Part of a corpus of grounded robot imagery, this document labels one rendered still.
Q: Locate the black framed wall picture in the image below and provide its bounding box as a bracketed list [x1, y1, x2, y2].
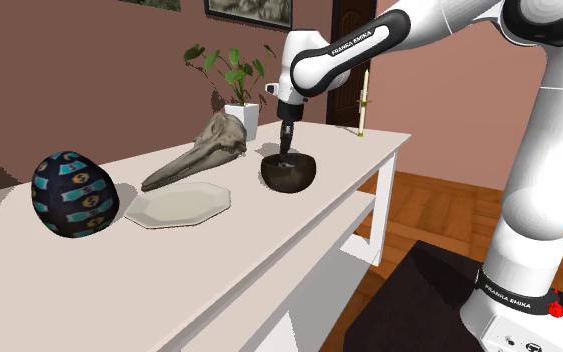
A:
[203, 0, 294, 32]

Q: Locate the dark blue patterned egg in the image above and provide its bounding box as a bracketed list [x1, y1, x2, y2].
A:
[30, 150, 120, 239]

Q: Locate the white table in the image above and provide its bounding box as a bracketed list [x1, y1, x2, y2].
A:
[0, 120, 413, 352]

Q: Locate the dark robot stand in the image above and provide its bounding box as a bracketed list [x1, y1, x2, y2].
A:
[343, 239, 563, 352]

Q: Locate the dark brown bowl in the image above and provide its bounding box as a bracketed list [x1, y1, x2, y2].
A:
[260, 152, 318, 194]

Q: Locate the cream candle with brass holder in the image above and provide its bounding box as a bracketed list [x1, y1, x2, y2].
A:
[356, 69, 373, 138]

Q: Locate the grey long-beaked animal skull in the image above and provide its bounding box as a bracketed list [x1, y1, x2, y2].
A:
[140, 112, 249, 193]

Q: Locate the green wall picture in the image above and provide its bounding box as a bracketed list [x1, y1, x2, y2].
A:
[117, 0, 182, 13]

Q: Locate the green plant in white pot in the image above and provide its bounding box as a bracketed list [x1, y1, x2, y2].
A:
[183, 43, 277, 143]

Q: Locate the white octagonal plate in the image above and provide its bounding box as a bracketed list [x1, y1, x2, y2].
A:
[123, 181, 232, 230]

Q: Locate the dark brown door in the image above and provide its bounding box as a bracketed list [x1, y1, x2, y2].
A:
[326, 0, 378, 129]

